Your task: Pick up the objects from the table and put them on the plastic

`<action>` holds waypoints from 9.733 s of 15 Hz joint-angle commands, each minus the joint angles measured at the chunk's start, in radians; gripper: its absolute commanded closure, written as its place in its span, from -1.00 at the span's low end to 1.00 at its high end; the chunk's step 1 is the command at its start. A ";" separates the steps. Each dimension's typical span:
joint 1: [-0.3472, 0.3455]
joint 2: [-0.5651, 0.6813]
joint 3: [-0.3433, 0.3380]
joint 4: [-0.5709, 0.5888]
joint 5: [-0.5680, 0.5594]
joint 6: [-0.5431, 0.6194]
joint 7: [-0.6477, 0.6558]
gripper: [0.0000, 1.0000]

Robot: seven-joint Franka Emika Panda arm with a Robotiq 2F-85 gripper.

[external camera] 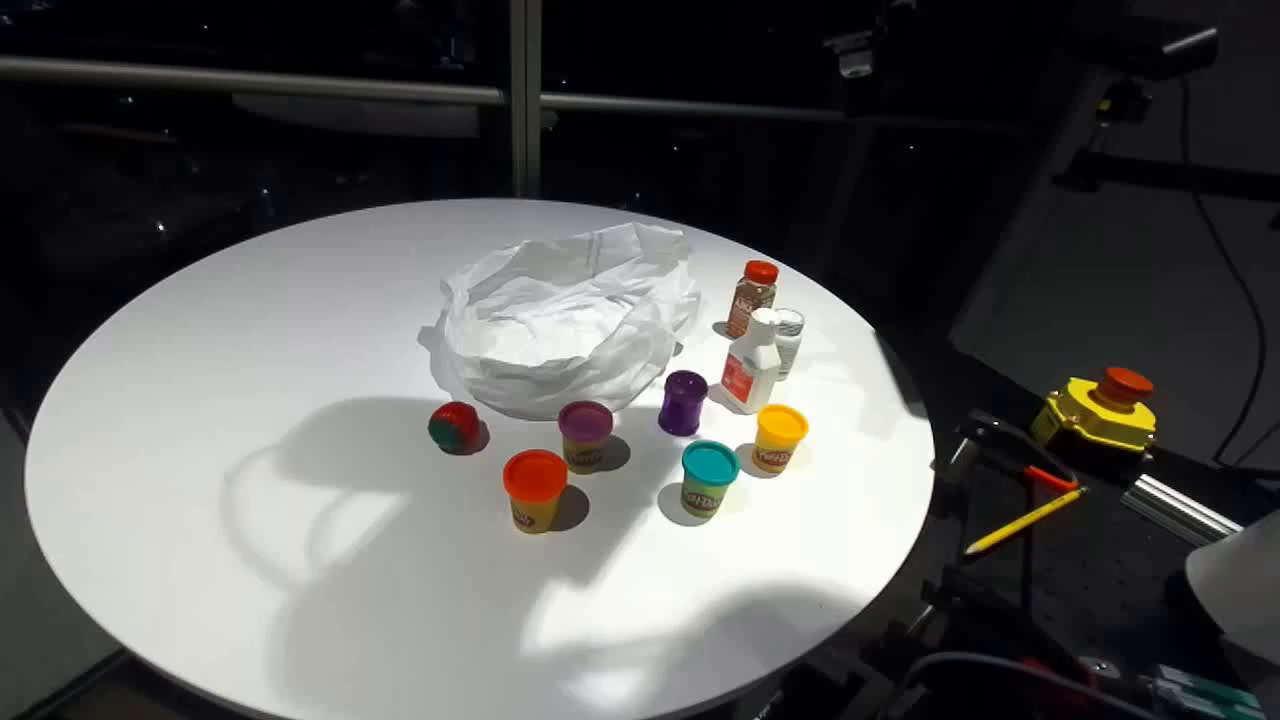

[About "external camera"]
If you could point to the magenta-lid playdough tub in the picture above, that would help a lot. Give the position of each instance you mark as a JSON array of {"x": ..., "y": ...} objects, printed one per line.
[{"x": 587, "y": 428}]

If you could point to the orange-lid playdough tub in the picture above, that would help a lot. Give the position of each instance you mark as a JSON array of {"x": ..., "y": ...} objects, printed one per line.
[{"x": 535, "y": 486}]

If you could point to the white plastic bag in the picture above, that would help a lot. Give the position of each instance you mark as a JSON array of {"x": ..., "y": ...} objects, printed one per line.
[{"x": 566, "y": 316}]

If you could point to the yellow emergency stop button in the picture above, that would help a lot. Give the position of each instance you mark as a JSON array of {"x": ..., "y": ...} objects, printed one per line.
[{"x": 1109, "y": 409}]

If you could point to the red toy strawberry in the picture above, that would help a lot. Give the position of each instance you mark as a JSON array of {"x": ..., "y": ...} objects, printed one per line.
[{"x": 459, "y": 428}]

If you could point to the white rectangular glue bottle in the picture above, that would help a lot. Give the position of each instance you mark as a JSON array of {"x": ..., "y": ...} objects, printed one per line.
[{"x": 752, "y": 363}]

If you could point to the grey metal railing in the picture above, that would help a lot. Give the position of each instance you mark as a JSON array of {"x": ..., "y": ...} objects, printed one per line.
[{"x": 180, "y": 78}]

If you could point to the orange-capped spice bottle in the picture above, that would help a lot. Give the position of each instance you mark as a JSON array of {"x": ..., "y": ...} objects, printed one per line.
[{"x": 752, "y": 290}]

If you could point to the yellow playdough tub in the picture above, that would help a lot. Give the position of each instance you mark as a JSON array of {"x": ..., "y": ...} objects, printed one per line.
[{"x": 778, "y": 437}]

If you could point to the teal-lid playdough tub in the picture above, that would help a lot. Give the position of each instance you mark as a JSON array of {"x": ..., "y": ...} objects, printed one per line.
[{"x": 708, "y": 471}]

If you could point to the grey window frame post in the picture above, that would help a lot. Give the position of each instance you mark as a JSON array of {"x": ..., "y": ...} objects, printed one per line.
[{"x": 527, "y": 92}]

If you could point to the yellow pencil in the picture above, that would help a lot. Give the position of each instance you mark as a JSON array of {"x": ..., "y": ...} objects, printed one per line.
[{"x": 1022, "y": 522}]

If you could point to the purple playdough tub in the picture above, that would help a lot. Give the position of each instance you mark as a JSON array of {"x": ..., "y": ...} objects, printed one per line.
[{"x": 682, "y": 400}]

